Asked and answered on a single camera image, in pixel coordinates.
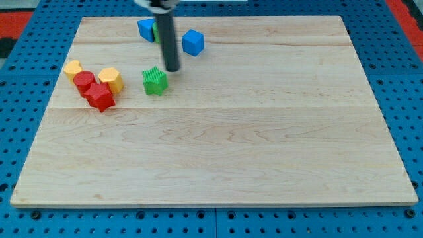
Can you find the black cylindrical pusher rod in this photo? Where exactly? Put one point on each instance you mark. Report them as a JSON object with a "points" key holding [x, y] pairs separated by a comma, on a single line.
{"points": [[167, 38]]}

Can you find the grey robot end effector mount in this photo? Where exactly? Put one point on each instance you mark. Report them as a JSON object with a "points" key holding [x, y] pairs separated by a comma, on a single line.
{"points": [[158, 6]]}

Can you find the blue cube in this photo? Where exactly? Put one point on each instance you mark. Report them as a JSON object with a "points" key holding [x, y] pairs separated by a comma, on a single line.
{"points": [[193, 42]]}

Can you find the yellow hexagon block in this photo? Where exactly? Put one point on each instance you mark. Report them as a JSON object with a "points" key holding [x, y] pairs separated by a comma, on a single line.
{"points": [[113, 77]]}

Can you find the green block behind rod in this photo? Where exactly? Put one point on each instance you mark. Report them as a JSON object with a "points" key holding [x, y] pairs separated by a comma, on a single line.
{"points": [[156, 36]]}

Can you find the blue block behind rod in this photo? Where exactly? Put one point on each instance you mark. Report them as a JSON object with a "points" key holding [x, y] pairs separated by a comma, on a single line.
{"points": [[146, 29]]}

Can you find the green star block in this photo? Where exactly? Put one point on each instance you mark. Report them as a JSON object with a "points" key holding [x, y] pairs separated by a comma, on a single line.
{"points": [[154, 81]]}

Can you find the red star block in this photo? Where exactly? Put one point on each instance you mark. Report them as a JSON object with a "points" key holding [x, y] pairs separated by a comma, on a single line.
{"points": [[99, 95]]}

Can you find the red cylinder block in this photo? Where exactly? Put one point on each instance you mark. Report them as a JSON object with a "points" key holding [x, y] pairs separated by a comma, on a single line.
{"points": [[83, 80]]}

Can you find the yellow heart block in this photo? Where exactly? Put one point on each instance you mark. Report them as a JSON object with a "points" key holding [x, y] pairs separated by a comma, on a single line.
{"points": [[71, 69]]}

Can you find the light wooden board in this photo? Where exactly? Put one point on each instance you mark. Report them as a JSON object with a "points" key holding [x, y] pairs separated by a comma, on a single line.
{"points": [[274, 112]]}

